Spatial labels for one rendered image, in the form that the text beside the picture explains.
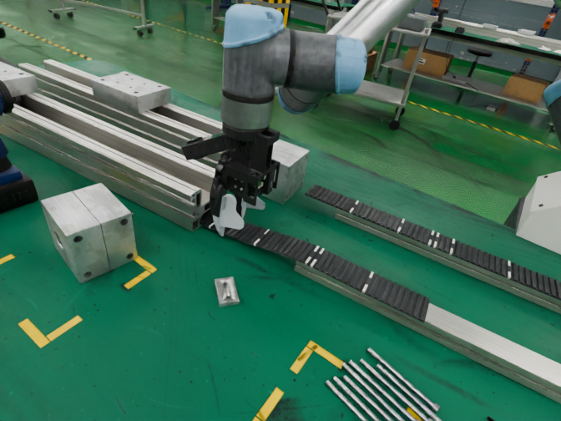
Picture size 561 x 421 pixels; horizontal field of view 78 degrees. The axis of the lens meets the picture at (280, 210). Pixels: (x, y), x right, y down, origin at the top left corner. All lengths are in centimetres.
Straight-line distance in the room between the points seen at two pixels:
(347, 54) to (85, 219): 43
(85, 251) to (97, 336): 12
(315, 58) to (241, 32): 10
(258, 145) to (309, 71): 13
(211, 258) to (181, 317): 13
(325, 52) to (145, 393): 47
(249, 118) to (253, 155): 6
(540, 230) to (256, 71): 70
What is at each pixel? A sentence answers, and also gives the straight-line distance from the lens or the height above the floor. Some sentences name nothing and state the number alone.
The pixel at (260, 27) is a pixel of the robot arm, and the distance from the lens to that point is 47.
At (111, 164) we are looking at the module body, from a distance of 76.
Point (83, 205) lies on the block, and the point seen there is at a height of 87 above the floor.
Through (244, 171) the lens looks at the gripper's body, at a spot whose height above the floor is 94.
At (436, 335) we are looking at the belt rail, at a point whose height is 79.
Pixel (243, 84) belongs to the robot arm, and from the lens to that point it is 49.
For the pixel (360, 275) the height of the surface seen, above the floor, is 81.
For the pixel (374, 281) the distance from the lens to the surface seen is 58.
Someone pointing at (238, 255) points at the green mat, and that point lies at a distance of 62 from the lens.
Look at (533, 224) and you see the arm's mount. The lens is 93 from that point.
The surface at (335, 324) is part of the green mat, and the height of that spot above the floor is 78.
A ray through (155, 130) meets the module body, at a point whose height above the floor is 83.
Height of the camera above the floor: 121
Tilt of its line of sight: 36 degrees down
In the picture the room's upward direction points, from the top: 10 degrees clockwise
